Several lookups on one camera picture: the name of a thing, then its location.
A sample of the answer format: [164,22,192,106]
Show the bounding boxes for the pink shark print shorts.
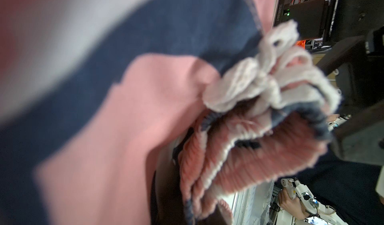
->
[1,0,341,225]

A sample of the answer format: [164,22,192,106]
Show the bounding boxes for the white teleoperation handle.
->
[281,178,347,225]

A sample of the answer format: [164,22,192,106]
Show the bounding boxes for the operator hand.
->
[278,188,310,221]

